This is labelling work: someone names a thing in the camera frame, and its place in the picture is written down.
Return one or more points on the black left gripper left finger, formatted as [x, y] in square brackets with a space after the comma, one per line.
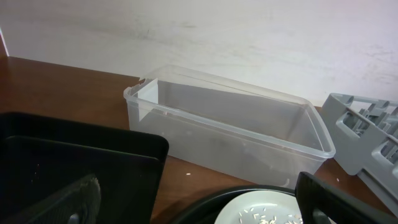
[78, 202]

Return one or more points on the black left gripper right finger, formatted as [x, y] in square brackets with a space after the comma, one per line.
[321, 203]

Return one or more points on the grey plate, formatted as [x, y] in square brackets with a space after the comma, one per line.
[261, 207]

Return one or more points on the grey dishwasher rack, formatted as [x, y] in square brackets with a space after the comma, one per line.
[364, 132]

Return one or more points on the clear plastic waste bin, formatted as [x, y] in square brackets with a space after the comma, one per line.
[246, 131]

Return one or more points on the black rectangular tray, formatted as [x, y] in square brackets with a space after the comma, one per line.
[41, 155]

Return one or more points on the black round tray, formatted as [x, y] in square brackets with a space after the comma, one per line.
[206, 210]

